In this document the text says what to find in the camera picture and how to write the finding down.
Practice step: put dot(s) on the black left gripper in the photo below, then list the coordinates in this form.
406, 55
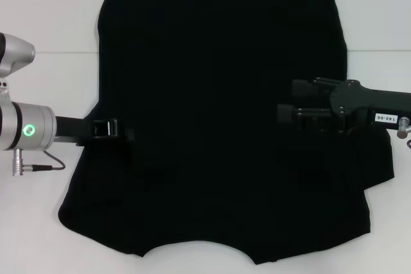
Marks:
72, 131

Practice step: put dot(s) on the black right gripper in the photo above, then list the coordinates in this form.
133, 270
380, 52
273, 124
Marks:
350, 97

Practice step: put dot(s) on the black shirt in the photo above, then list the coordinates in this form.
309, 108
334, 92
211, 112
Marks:
208, 110

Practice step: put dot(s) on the white numbered label sticker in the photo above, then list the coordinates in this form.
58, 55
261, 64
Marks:
385, 118

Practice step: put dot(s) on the silver left camera bracket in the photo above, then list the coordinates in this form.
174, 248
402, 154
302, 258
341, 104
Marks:
3, 89

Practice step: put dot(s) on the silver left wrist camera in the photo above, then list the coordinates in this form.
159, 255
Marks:
17, 52

